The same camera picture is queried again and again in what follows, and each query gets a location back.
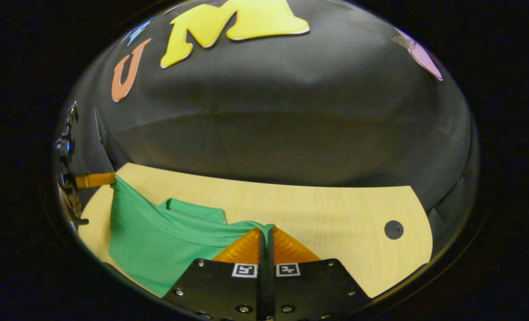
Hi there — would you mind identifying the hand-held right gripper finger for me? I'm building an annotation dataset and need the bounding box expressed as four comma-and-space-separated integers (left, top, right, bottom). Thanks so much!
163, 227, 265, 321
267, 226, 372, 321

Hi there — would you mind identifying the green T-shirt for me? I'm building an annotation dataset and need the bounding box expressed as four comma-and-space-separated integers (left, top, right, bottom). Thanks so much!
108, 175, 276, 298

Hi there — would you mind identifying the black round table cap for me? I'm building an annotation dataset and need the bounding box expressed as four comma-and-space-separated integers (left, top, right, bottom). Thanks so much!
384, 220, 404, 240

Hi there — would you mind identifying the black backdrop cloth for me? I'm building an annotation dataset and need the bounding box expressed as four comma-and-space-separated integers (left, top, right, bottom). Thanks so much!
53, 0, 479, 263

